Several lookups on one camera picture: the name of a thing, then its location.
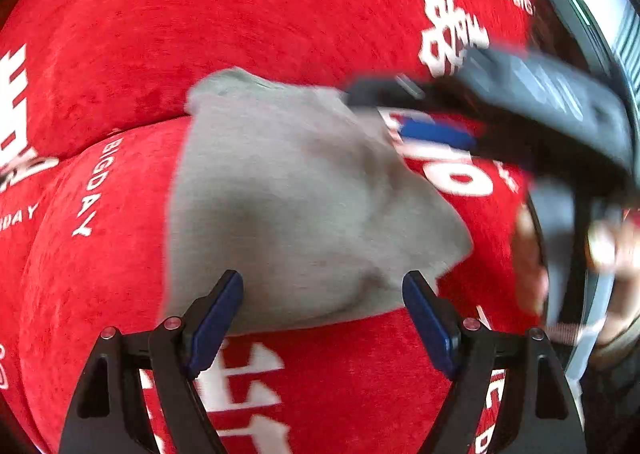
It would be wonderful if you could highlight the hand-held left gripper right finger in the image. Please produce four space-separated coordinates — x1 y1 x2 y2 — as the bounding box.
402 270 588 454

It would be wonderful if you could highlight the person's right hand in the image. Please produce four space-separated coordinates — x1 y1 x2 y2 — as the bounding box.
514 204 640 350

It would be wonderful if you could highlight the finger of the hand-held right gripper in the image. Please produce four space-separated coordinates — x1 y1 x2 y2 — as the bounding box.
344 74 481 116
399 119 483 156

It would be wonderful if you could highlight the small grey sweater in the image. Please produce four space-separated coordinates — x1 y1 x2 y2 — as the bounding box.
162 67 475 335

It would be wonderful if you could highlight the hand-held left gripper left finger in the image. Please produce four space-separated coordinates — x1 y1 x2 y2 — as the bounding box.
59 270 245 454

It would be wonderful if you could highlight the red printed blanket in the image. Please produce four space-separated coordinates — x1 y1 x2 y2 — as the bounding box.
0 0 640 454

